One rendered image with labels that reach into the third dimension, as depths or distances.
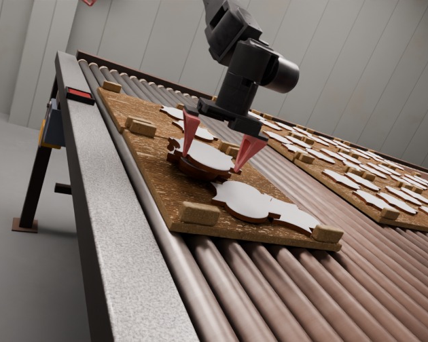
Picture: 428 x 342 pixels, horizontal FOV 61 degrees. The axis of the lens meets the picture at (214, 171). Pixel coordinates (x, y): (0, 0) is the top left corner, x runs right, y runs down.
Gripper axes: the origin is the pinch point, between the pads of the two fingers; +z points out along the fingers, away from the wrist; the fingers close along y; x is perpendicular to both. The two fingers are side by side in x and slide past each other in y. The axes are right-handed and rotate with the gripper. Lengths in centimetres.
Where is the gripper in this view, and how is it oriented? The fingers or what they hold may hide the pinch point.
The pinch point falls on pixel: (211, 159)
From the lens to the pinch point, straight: 62.6
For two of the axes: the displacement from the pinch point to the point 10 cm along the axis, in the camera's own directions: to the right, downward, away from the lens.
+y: 9.2, 2.6, 3.0
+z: -3.5, 8.9, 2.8
